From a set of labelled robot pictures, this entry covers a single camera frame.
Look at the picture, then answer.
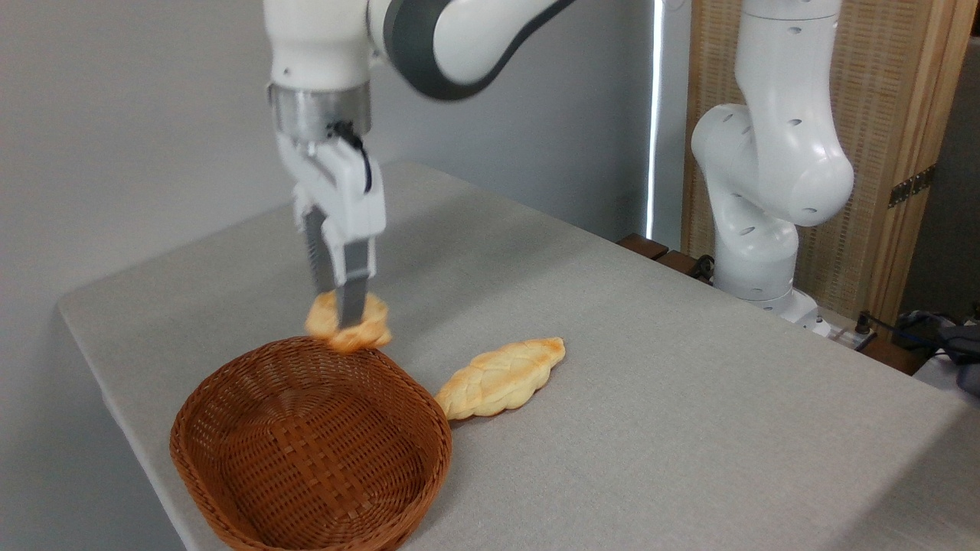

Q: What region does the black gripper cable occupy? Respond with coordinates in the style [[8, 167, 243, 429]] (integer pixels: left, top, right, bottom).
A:
[[328, 120, 374, 194]]

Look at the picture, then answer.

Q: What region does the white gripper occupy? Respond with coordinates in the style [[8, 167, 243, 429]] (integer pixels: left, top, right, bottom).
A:
[[275, 132, 387, 331]]

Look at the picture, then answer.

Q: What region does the dark bag with cables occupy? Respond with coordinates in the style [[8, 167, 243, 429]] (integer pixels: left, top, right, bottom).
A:
[[892, 308, 980, 397]]

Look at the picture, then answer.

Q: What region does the grey tablecloth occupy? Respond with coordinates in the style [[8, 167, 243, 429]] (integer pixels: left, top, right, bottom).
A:
[[57, 159, 980, 551]]

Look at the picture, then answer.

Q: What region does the metal screen hinge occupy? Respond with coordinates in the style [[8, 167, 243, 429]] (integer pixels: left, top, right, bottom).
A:
[[887, 164, 937, 210]]

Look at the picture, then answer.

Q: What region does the small round bread roll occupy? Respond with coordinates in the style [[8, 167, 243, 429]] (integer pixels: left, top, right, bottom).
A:
[[304, 289, 394, 355]]

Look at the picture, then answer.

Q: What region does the long braided bread loaf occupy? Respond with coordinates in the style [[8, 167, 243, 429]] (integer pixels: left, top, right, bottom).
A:
[[433, 337, 567, 422]]

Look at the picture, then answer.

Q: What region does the wooden bamboo folding screen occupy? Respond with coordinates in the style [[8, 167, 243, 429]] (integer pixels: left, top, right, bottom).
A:
[[681, 0, 980, 324]]

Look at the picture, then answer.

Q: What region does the brown woven wicker basket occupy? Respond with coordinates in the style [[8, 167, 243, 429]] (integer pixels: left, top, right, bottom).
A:
[[169, 335, 453, 551]]

